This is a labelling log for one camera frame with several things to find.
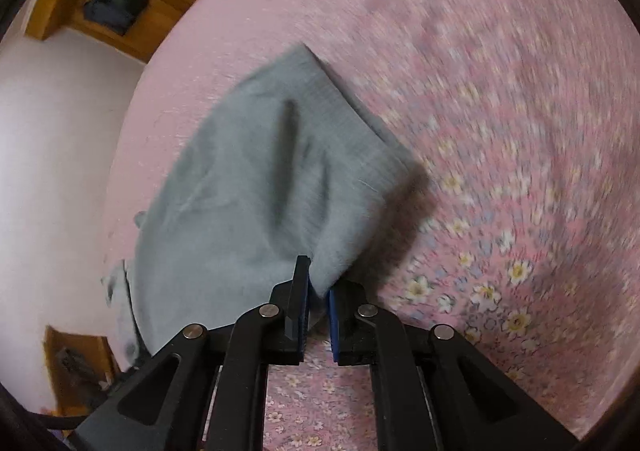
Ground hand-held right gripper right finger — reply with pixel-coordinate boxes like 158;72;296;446
327;278;577;451

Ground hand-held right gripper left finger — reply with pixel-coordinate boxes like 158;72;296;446
67;255;313;451

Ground grey pants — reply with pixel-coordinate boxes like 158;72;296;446
100;43;431;372

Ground wooden nightstand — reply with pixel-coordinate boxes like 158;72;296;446
42;323;123;419

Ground pink floral bed sheet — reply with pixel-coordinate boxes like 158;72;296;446
102;0;640;451

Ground dark bag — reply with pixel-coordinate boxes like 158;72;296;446
82;0;151;36

